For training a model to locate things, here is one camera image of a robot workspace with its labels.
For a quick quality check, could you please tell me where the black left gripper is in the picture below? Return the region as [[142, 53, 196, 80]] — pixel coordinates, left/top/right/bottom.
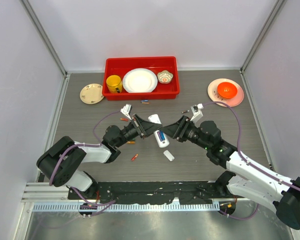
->
[[115, 114, 162, 148]]

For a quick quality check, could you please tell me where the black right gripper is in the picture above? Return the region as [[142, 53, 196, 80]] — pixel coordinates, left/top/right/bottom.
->
[[160, 115, 211, 151]]

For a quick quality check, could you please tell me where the purple battery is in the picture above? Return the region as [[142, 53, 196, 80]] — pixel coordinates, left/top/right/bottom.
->
[[157, 130, 164, 142]]

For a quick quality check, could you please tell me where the white remote control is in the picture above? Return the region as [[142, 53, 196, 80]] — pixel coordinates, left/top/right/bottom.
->
[[148, 114, 170, 148]]

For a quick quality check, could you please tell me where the white battery cover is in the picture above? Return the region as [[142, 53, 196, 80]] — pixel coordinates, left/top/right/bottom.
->
[[163, 150, 175, 162]]

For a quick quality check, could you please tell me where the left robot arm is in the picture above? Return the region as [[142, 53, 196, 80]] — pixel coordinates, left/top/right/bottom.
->
[[36, 114, 162, 200]]

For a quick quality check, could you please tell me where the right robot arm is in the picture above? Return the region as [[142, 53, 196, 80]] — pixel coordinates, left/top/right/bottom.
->
[[161, 116, 300, 230]]

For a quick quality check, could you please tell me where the orange battery near green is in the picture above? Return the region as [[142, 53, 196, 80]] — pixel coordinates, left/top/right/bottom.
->
[[127, 141, 136, 145]]

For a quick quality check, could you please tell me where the white plate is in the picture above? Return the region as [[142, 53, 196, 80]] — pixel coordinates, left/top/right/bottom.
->
[[122, 68, 158, 93]]

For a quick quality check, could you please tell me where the red plastic bin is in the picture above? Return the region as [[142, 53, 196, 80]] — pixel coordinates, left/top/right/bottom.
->
[[102, 56, 180, 101]]

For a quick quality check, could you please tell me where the small flower bowl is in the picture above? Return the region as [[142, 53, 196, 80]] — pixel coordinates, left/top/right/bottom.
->
[[157, 70, 174, 84]]

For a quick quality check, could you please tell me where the pink plate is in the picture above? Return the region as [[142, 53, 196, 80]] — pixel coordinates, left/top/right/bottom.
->
[[207, 78, 245, 107]]

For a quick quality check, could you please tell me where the yellow mug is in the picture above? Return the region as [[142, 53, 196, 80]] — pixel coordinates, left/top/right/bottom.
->
[[106, 75, 123, 94]]

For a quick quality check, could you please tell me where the beige floral plate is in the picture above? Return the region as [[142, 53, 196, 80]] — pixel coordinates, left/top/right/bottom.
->
[[79, 83, 104, 105]]

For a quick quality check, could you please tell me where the orange bowl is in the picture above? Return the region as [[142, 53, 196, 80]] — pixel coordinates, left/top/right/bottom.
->
[[217, 82, 238, 99]]

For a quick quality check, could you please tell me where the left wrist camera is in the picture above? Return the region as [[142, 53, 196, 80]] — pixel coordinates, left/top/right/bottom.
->
[[120, 104, 132, 120]]

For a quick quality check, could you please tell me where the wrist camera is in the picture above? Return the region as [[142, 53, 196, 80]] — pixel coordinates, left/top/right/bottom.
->
[[190, 103, 204, 124], [120, 104, 132, 120]]

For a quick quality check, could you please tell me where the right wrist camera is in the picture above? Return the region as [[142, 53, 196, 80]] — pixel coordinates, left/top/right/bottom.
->
[[190, 103, 204, 124]]

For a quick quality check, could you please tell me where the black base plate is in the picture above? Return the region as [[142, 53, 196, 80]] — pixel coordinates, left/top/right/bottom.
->
[[80, 181, 234, 205]]

